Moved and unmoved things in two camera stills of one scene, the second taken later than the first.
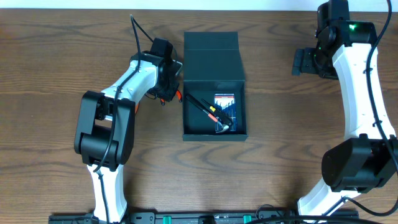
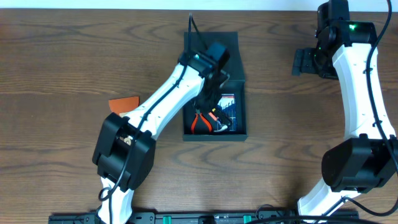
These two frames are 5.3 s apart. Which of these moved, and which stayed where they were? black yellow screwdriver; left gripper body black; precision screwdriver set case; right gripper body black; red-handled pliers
Moved: red-handled pliers; left gripper body black
Stayed: right gripper body black; black yellow screwdriver; precision screwdriver set case
